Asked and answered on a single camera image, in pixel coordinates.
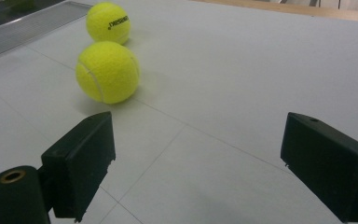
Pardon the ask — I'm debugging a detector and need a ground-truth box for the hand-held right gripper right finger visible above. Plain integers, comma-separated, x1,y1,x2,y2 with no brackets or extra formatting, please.
280,111,358,224

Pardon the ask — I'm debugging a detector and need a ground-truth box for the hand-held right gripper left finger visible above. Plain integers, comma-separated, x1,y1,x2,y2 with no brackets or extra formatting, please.
40,111,117,223

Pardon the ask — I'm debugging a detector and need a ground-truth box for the yellow tennis ball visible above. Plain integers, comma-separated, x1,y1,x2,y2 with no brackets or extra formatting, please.
75,40,141,105
86,2,131,46

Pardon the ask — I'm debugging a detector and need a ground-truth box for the white table mat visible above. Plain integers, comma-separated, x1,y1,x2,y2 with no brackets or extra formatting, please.
0,0,358,224

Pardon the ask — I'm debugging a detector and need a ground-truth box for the wooden table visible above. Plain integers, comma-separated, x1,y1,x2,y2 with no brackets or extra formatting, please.
192,0,358,23

